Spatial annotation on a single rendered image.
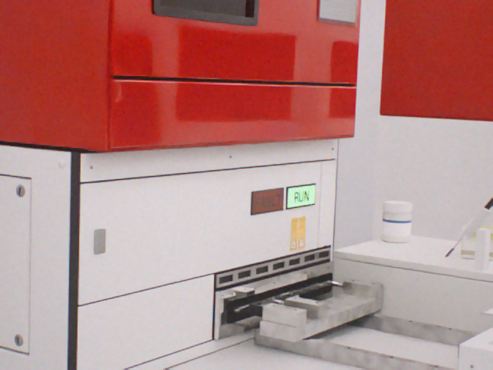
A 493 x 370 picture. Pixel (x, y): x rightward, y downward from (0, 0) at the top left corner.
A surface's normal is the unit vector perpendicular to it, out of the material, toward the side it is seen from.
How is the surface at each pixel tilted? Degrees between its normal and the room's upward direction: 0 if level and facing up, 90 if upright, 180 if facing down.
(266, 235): 90
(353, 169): 90
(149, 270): 90
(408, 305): 90
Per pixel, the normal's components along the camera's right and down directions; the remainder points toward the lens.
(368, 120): 0.82, 0.10
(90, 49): -0.57, 0.07
